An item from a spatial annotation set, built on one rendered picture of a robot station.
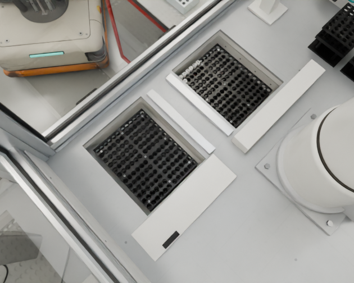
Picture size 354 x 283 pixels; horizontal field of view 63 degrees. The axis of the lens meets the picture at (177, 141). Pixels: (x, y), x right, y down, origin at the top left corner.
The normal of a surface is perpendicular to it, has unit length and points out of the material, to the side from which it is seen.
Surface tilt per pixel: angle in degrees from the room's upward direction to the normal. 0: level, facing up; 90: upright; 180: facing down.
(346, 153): 82
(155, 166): 0
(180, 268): 0
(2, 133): 90
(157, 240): 0
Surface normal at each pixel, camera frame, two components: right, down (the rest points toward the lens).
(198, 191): 0.03, -0.30
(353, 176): -0.67, 0.55
